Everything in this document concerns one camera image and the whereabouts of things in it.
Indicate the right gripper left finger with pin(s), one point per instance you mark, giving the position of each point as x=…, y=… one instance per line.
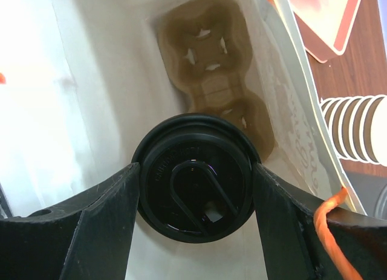
x=87, y=236

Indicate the black plastic cup lid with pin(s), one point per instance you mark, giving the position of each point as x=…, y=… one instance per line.
x=196, y=178

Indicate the cream bear paper bag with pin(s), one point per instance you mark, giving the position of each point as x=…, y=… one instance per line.
x=84, y=82

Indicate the tan cardboard cup carrier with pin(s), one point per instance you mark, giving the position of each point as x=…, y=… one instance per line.
x=207, y=54

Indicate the grey straw holder cup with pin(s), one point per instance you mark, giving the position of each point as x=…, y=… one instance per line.
x=371, y=191

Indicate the stack of paper cups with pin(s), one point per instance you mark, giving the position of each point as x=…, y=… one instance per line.
x=357, y=127

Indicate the salmon pink tray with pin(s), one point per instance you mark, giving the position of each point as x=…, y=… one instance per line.
x=325, y=25

